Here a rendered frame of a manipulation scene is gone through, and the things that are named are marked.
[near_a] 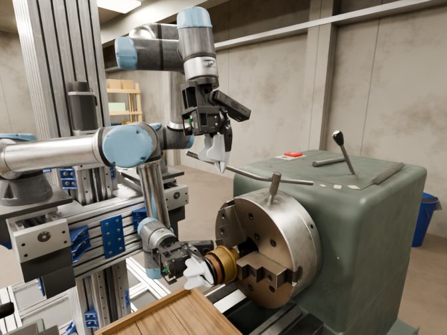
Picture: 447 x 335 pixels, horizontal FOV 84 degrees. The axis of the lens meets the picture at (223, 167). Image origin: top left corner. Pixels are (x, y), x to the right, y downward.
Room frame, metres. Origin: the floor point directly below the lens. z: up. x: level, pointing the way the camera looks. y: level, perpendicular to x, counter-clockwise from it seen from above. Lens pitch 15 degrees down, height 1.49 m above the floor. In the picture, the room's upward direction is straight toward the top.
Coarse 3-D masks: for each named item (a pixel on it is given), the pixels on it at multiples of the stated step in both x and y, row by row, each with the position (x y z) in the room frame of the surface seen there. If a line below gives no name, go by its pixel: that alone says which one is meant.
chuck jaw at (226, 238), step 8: (232, 200) 0.68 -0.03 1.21; (224, 208) 0.64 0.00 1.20; (232, 208) 0.65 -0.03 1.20; (224, 216) 0.65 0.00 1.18; (232, 216) 0.64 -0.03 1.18; (224, 224) 0.64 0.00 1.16; (232, 224) 0.63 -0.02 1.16; (240, 224) 0.64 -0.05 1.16; (224, 232) 0.61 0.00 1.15; (232, 232) 0.61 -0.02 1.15; (240, 232) 0.62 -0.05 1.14; (216, 240) 0.61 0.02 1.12; (224, 240) 0.59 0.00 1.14; (232, 240) 0.60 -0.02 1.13; (240, 240) 0.61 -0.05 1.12
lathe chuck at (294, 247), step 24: (264, 192) 0.68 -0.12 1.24; (240, 216) 0.65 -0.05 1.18; (264, 216) 0.58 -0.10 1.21; (288, 216) 0.58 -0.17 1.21; (264, 240) 0.58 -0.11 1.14; (288, 240) 0.53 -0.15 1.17; (312, 240) 0.57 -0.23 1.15; (288, 264) 0.52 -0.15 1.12; (312, 264) 0.55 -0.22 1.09; (240, 288) 0.64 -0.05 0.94; (264, 288) 0.57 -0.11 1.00; (288, 288) 0.51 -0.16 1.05
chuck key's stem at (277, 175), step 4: (276, 172) 0.61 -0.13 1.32; (280, 172) 0.61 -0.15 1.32; (272, 176) 0.61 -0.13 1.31; (276, 176) 0.60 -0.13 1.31; (280, 176) 0.60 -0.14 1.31; (276, 180) 0.60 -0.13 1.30; (272, 184) 0.61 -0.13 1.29; (276, 184) 0.60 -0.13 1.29; (272, 188) 0.61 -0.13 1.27; (276, 188) 0.61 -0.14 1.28; (272, 192) 0.61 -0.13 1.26; (276, 192) 0.61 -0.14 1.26; (272, 196) 0.61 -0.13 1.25; (268, 200) 0.62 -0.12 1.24; (272, 200) 0.62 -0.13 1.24
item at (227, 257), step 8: (216, 248) 0.60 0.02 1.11; (224, 248) 0.57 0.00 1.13; (232, 248) 0.59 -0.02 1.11; (208, 256) 0.55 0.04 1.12; (216, 256) 0.55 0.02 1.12; (224, 256) 0.55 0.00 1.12; (232, 256) 0.55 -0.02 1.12; (208, 264) 0.52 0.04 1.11; (216, 264) 0.52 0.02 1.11; (224, 264) 0.53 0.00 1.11; (232, 264) 0.54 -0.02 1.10; (216, 272) 0.51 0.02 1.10; (224, 272) 0.52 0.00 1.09; (232, 272) 0.53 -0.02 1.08; (216, 280) 0.51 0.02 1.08; (224, 280) 0.52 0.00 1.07; (232, 280) 0.54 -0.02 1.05
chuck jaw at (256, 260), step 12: (252, 252) 0.59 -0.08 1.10; (240, 264) 0.54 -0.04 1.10; (252, 264) 0.54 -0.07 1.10; (264, 264) 0.54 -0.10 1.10; (276, 264) 0.53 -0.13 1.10; (240, 276) 0.53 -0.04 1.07; (252, 276) 0.53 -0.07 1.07; (264, 276) 0.52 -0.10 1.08; (276, 276) 0.49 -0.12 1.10; (288, 276) 0.52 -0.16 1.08; (276, 288) 0.49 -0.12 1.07
